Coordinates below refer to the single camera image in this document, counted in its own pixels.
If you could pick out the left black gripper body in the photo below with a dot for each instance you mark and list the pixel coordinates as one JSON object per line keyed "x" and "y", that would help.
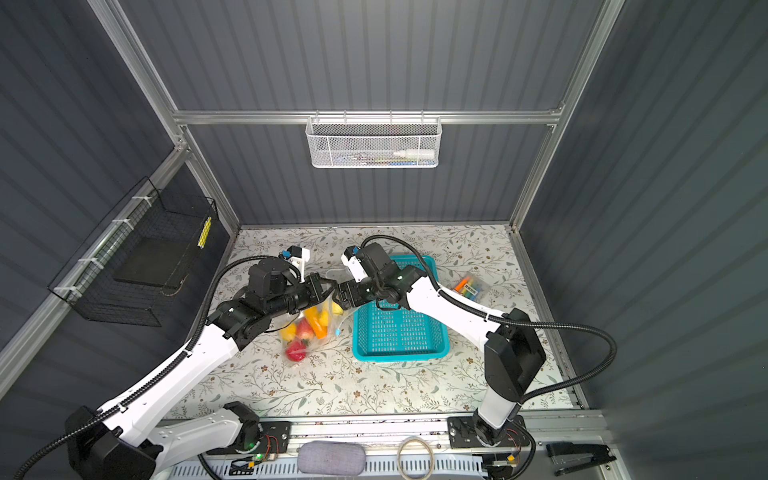
{"x": 297, "y": 296}

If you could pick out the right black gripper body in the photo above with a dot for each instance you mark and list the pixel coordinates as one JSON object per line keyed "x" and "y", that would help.
{"x": 361, "y": 292}

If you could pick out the yellow lemon toy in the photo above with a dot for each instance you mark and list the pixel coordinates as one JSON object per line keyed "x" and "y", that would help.
{"x": 288, "y": 333}

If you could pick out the teal plastic basket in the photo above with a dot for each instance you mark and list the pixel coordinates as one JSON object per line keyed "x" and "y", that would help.
{"x": 390, "y": 335}

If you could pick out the clear zip top bag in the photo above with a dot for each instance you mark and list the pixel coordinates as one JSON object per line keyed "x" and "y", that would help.
{"x": 315, "y": 344}

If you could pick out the yellow pear toy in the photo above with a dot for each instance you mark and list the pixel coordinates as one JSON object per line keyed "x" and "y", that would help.
{"x": 330, "y": 314}

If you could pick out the orange carrot toy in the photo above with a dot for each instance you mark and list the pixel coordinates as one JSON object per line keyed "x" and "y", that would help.
{"x": 311, "y": 315}

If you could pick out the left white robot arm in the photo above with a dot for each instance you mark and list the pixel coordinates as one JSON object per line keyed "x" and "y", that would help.
{"x": 123, "y": 439}

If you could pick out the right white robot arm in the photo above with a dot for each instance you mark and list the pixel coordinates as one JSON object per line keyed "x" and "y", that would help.
{"x": 512, "y": 351}

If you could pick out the clear box of markers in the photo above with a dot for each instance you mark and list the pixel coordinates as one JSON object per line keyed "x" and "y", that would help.
{"x": 472, "y": 287}

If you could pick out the black pad in basket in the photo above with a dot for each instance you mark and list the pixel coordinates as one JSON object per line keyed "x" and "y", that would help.
{"x": 155, "y": 262}

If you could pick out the grey fabric pouch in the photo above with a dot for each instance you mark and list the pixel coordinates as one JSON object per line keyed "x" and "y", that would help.
{"x": 332, "y": 458}

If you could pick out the white wire mesh basket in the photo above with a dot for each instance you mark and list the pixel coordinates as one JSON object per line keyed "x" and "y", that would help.
{"x": 367, "y": 145}

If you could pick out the black wire basket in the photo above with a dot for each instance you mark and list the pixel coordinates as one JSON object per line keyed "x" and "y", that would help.
{"x": 87, "y": 284}

